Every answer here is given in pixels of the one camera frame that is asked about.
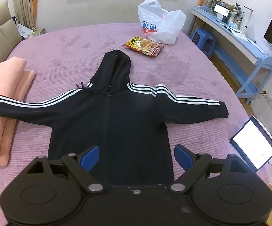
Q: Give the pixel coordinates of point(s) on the black hoodie with white stripes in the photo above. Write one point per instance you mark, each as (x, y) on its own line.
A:
(117, 122)

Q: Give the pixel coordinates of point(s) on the small lit screen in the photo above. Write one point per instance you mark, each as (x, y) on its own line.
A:
(221, 10)

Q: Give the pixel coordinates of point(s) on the yellow red snack packet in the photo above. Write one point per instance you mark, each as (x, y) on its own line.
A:
(145, 46)

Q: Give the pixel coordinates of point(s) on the blue desk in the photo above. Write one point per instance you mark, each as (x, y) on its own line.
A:
(244, 49)

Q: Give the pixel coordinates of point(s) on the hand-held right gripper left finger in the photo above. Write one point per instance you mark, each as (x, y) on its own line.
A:
(91, 158)

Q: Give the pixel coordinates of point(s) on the pink folded blanket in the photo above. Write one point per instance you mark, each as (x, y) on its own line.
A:
(1, 87)

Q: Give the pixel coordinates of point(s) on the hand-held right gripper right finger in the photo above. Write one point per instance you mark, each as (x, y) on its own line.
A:
(182, 157)

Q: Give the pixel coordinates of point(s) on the white paper bag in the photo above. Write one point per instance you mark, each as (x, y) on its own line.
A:
(24, 31)

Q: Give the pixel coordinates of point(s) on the flower bouquet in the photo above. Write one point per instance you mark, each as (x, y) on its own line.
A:
(236, 13)

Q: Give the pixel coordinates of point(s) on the papers on desk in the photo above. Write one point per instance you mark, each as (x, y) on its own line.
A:
(237, 31)

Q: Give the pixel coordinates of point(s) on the purple quilted bedspread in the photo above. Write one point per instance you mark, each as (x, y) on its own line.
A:
(74, 51)

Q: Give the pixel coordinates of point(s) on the tablet with white screen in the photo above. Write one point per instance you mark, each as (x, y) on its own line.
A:
(253, 143)

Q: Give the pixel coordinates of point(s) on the blue plastic stool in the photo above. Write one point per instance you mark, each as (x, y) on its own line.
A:
(203, 41)

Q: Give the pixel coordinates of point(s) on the white plastic bag cartoon face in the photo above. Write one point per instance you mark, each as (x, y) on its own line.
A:
(166, 26)

